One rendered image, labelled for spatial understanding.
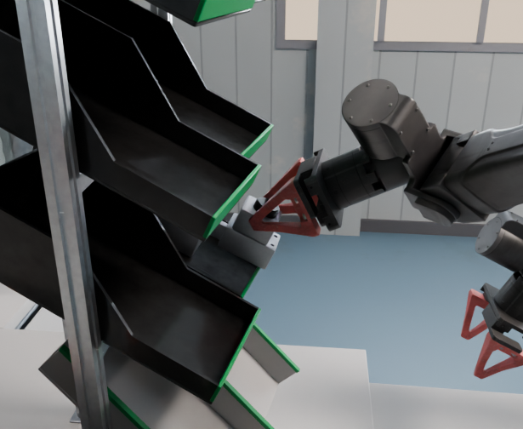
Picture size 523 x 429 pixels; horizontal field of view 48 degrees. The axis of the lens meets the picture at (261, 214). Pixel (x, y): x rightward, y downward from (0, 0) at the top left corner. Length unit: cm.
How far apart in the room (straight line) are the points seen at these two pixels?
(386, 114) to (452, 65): 292
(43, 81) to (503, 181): 36
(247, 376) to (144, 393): 20
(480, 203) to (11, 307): 107
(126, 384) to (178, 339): 11
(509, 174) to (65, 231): 35
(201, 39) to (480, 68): 155
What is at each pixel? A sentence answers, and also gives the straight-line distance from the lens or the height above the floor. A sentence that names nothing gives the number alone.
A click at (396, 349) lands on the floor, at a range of 269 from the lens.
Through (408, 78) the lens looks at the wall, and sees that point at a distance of 346.
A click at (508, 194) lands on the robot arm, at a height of 137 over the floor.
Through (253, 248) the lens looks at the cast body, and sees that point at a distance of 69.
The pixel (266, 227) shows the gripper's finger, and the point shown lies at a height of 127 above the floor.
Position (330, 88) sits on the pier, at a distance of 336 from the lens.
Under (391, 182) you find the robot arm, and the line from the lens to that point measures 64.
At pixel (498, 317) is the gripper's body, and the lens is 90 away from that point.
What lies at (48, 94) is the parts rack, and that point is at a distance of 45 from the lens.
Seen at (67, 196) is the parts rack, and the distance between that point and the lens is 47.
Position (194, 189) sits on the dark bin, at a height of 136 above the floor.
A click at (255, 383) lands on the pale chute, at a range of 84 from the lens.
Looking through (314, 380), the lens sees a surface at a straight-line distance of 110.
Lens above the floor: 155
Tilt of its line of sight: 23 degrees down
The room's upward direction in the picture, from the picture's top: straight up
